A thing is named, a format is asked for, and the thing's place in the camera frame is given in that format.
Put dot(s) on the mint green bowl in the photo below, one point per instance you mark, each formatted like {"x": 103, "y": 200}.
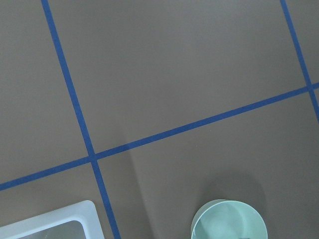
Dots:
{"x": 228, "y": 219}

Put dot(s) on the clear plastic storage box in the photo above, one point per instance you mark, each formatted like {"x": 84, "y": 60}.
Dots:
{"x": 77, "y": 221}

